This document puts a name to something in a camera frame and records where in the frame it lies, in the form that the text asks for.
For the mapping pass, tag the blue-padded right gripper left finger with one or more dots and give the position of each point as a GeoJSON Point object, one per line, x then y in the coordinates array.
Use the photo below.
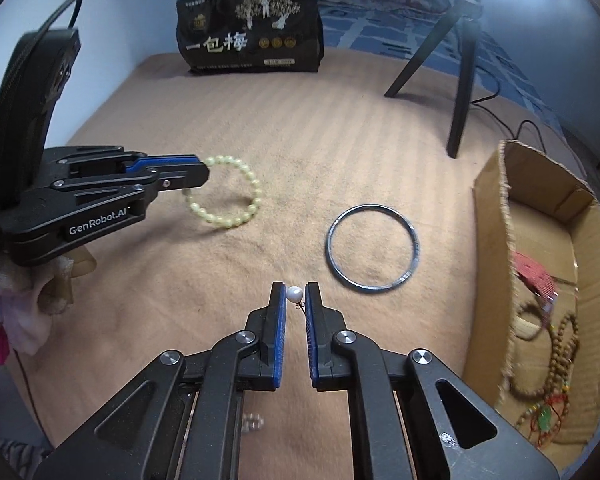
{"type": "Point", "coordinates": [272, 339]}

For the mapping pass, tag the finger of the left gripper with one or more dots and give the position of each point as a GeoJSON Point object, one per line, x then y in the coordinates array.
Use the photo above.
{"type": "Point", "coordinates": [161, 162]}
{"type": "Point", "coordinates": [178, 177]}

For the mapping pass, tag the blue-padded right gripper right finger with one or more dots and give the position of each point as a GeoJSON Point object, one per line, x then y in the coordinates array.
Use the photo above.
{"type": "Point", "coordinates": [318, 337]}

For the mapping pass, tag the white pearl earring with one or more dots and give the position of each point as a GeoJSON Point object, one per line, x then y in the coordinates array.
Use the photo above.
{"type": "Point", "coordinates": [294, 295]}

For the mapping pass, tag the red strap wrist watch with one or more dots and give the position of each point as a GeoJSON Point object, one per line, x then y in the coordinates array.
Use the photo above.
{"type": "Point", "coordinates": [537, 279]}

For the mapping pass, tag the white-gloved left hand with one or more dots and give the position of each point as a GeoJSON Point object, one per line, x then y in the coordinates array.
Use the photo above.
{"type": "Point", "coordinates": [30, 297]}

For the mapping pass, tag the black printed gift bag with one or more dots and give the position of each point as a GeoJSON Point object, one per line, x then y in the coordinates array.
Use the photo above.
{"type": "Point", "coordinates": [250, 36]}

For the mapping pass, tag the brown cardboard box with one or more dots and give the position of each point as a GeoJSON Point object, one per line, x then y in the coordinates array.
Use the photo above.
{"type": "Point", "coordinates": [534, 349]}

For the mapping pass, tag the black light tripod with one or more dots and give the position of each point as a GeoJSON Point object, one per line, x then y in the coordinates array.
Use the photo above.
{"type": "Point", "coordinates": [462, 22]}

